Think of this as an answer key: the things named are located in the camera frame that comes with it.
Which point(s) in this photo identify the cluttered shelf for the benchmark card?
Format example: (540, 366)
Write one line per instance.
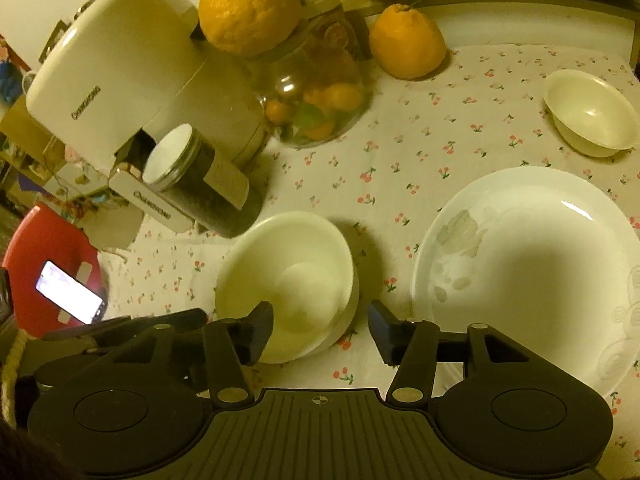
(20, 160)

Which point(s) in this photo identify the large white bowl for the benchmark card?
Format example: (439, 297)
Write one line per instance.
(590, 115)

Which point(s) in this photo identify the smartphone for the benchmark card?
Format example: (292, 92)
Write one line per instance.
(70, 292)

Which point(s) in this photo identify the white plate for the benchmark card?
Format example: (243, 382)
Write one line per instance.
(525, 270)

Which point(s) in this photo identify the white kitchen appliance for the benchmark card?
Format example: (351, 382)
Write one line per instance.
(125, 50)

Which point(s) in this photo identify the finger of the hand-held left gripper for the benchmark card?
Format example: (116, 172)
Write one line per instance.
(175, 319)

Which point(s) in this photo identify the cherry print tablecloth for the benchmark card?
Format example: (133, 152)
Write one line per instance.
(400, 160)

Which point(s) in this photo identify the glass jar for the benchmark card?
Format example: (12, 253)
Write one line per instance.
(310, 70)

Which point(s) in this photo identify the large orange citrus fruit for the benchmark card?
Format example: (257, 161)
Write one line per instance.
(250, 5)
(407, 42)

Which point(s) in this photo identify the small white bowl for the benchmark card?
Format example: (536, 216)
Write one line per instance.
(280, 265)
(350, 310)

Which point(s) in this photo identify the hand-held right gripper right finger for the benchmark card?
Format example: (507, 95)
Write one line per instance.
(382, 335)

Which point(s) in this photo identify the dark tea jar white lid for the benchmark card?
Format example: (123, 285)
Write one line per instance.
(200, 195)

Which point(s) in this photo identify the red stool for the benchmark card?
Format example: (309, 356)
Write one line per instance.
(45, 235)

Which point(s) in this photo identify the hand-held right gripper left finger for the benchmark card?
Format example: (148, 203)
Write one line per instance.
(260, 332)

